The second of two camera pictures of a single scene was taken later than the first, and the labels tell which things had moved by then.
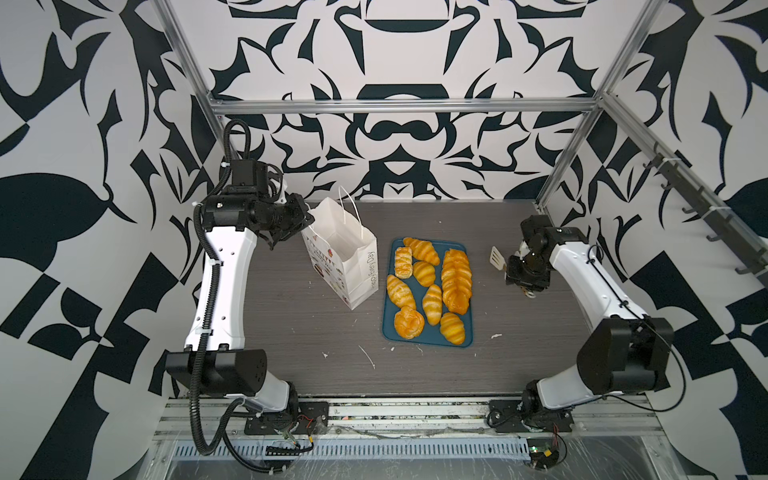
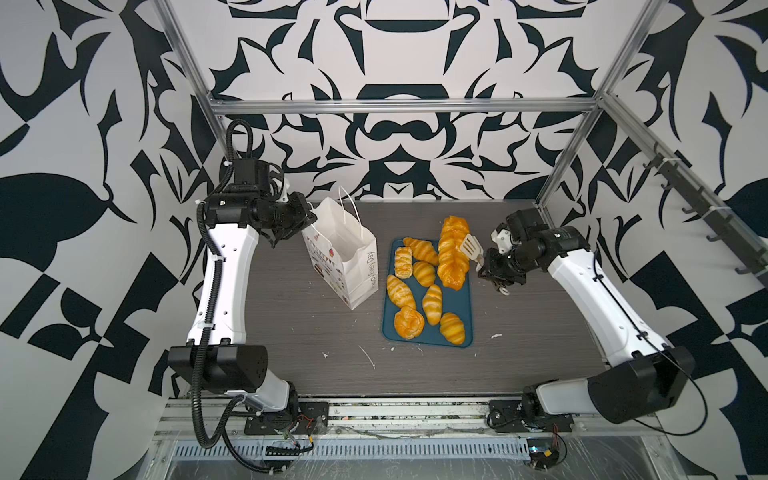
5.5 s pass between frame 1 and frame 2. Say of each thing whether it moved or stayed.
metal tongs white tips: moved
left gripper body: stayed
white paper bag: stayed
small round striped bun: stayed
